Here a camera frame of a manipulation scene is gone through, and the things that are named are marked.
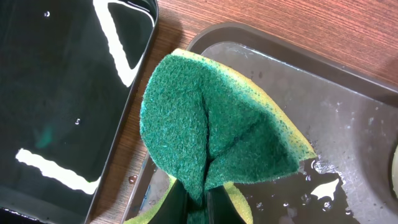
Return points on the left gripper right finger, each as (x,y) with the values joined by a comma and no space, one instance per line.
(220,206)

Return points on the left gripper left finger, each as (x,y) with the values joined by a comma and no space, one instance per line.
(174,208)

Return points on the green yellow sponge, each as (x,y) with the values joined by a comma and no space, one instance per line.
(207,125)

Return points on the white plate top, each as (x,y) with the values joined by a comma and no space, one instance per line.
(394,171)

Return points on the grey serving tray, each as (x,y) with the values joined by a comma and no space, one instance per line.
(350,120)

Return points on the black water tray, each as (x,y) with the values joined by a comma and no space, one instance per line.
(68,71)

